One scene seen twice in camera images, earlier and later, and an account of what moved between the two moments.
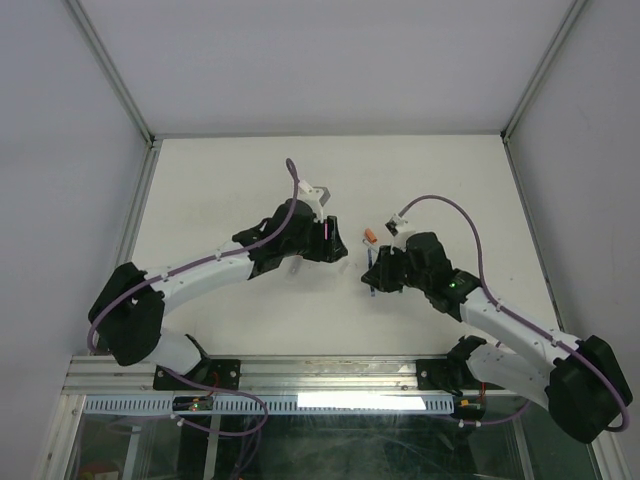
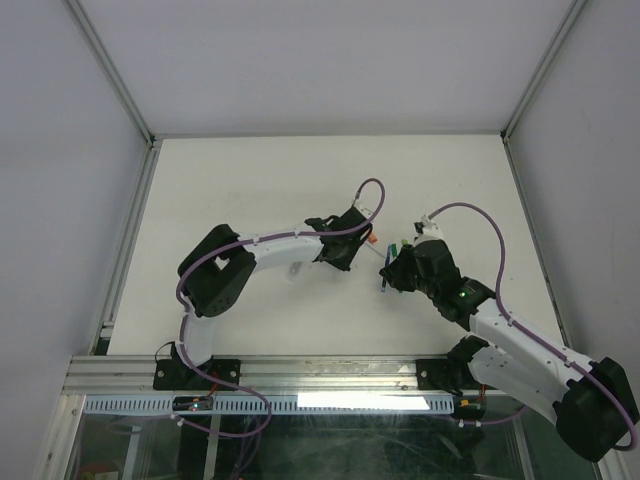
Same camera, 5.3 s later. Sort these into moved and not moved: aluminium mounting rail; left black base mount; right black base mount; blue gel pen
Moved: blue gel pen
Not moved: aluminium mounting rail; left black base mount; right black base mount
